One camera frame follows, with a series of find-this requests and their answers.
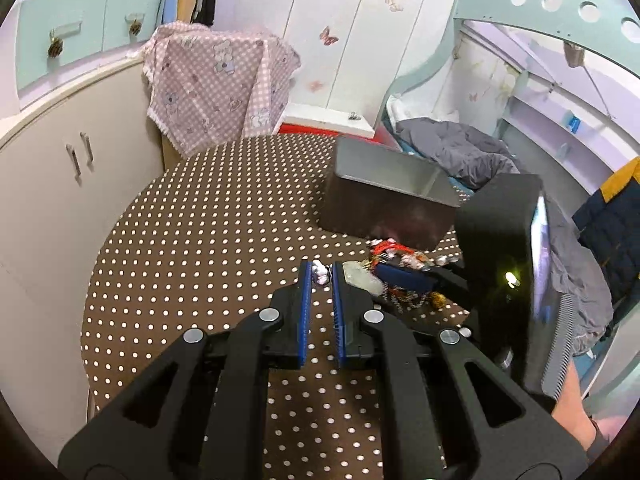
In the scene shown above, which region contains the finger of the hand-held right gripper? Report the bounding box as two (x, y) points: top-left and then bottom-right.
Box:
(374, 263), (472, 296)
(400, 305), (481, 346)

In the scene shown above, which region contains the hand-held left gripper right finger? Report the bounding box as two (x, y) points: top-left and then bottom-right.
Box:
(332, 261), (589, 480)

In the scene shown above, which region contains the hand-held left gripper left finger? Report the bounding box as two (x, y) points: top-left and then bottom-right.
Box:
(57, 260), (315, 480)

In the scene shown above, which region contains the pile of mixed jewelry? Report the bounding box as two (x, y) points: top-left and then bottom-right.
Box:
(342, 239), (461, 313)

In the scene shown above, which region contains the grey metal bin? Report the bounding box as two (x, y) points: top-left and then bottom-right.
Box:
(319, 136), (461, 252)

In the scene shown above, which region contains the person's right forearm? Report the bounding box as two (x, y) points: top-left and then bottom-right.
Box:
(551, 360), (610, 463)

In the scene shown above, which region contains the grey quilt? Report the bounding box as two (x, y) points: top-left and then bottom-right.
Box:
(395, 117), (616, 356)

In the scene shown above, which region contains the navy and yellow jacket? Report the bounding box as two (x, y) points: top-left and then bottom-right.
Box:
(572, 157), (640, 326)

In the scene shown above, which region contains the red mat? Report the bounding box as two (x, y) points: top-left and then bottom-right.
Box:
(277, 122), (402, 152)

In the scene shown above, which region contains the white step platform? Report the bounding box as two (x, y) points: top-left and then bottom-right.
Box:
(282, 102), (376, 137)

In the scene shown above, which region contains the pink checked bear-print cloth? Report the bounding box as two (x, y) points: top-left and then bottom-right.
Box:
(140, 22), (302, 158)

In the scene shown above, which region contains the beige cabinet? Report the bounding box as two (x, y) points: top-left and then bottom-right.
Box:
(0, 55), (166, 461)

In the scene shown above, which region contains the mint drawer with pinecone knob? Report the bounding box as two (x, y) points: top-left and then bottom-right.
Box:
(102, 0), (163, 52)
(15, 0), (108, 92)

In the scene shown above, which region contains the lilac wall shelf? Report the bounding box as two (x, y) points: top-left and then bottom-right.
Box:
(500, 77), (640, 201)

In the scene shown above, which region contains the mint bed frame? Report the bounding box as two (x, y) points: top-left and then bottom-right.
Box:
(381, 0), (640, 128)

